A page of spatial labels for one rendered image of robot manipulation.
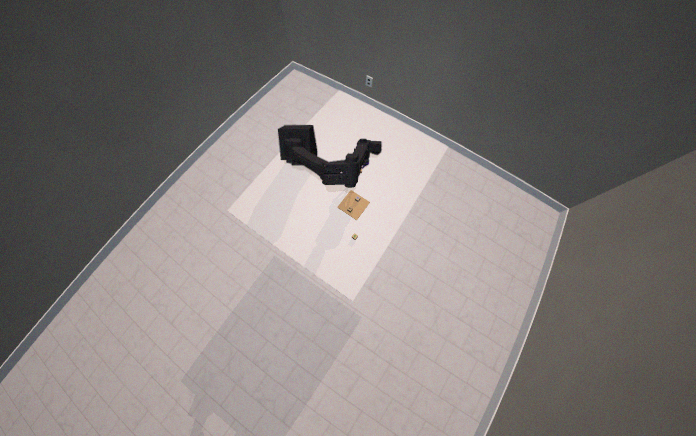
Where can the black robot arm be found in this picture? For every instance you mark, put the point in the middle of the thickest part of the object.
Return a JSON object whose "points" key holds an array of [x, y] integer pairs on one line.
{"points": [[350, 167]]}

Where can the tan mat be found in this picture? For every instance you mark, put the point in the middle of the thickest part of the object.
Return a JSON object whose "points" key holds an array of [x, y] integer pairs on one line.
{"points": [[358, 207]]}

